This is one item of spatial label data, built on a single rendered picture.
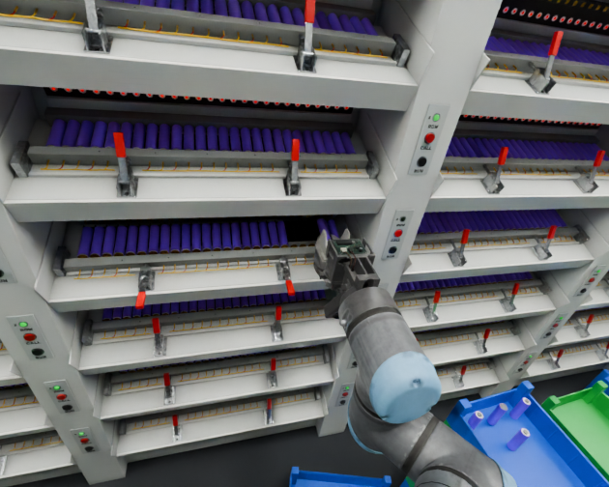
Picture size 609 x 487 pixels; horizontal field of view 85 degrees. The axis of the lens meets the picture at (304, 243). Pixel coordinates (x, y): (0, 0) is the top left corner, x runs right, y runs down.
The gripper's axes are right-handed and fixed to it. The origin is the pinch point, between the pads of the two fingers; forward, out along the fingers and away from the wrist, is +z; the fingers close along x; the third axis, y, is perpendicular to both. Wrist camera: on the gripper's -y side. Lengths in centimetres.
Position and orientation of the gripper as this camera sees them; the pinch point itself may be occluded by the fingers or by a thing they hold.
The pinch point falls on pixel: (327, 242)
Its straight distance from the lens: 71.0
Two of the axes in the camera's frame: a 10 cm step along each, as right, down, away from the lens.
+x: -9.7, 0.3, -2.6
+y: 1.3, -8.0, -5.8
